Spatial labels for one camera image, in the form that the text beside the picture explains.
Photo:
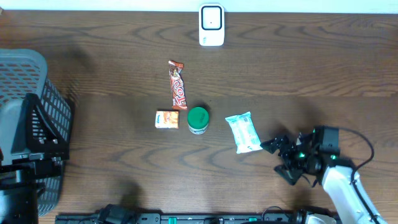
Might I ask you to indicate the white wet wipes pack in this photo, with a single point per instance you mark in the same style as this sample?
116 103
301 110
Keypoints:
244 132

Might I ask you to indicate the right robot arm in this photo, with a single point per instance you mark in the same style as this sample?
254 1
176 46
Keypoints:
318 154

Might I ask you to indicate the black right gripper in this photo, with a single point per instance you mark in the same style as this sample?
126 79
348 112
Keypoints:
289 175

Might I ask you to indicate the grey plastic basket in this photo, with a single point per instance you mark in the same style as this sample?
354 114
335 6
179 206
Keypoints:
18 77

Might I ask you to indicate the orange snack box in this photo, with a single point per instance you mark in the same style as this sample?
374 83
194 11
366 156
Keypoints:
167 120

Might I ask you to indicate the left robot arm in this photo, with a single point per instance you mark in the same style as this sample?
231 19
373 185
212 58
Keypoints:
114 159

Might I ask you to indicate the green lid jar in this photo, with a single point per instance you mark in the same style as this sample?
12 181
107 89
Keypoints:
198 120

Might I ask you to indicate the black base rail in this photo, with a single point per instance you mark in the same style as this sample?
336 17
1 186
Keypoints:
155 218

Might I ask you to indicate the white barcode scanner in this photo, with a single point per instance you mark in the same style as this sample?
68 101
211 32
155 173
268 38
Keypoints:
211 25

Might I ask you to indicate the orange chocolate bar wrapper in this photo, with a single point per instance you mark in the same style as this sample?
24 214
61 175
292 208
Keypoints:
177 86

